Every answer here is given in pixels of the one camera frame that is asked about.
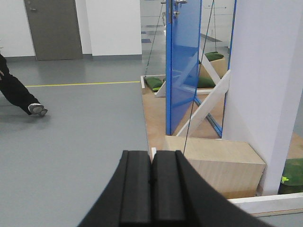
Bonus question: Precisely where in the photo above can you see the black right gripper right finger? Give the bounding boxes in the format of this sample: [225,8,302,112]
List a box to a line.
[151,150,269,227]

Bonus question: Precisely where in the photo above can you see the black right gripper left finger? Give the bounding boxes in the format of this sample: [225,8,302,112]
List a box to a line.
[79,150,152,227]

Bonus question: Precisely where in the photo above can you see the blue door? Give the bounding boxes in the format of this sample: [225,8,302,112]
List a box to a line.
[166,0,202,135]

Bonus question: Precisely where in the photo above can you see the silver door handle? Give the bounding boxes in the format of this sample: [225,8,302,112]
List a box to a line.
[175,0,187,4]

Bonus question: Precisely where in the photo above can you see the silver door lock knob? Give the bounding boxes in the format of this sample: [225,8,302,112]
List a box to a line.
[173,10,180,18]

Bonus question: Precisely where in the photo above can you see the grey door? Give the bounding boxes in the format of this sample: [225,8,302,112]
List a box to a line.
[24,0,82,61]

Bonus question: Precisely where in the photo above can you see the light wooden box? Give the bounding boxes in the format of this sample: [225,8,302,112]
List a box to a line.
[163,136,266,199]

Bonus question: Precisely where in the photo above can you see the wooden base platform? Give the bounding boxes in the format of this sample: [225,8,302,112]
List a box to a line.
[141,76,223,150]

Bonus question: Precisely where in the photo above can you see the dark green sandbag far right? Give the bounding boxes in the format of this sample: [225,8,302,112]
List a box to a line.
[278,158,303,194]

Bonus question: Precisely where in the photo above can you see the white diagonal brace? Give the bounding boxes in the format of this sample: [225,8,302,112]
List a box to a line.
[176,70,231,137]

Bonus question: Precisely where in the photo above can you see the green sandbag left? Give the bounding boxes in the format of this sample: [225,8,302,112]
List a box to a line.
[144,77,163,92]

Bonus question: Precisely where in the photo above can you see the grey white shoe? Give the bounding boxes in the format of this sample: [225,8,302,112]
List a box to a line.
[28,103,48,117]

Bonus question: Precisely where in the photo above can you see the person black trousers leg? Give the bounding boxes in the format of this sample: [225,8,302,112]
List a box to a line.
[0,55,39,115]

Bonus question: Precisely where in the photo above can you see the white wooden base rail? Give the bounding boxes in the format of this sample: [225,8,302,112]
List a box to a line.
[228,192,303,217]

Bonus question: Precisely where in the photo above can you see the white wall panel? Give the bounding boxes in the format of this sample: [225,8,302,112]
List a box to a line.
[223,0,303,195]

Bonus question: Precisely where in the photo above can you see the black rope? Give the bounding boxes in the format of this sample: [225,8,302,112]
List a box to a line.
[182,0,216,154]

